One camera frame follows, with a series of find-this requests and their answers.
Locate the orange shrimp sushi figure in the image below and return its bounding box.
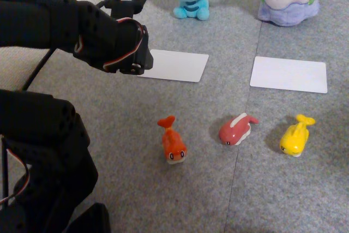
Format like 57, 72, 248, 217
157, 115, 189, 165

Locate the yellow egg sushi figure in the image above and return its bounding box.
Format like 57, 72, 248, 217
279, 114, 316, 158

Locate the red tuna sushi figure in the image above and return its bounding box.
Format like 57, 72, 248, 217
218, 112, 260, 146

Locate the white rectangular card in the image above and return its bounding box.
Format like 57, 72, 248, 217
249, 56, 328, 94
137, 49, 210, 83

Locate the grey carpet tile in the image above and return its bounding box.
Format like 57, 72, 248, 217
0, 0, 264, 233
223, 0, 349, 233

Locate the red white black servo cable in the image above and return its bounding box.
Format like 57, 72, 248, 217
73, 17, 148, 72
0, 145, 31, 206

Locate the black camera cable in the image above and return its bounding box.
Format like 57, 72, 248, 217
21, 49, 58, 92

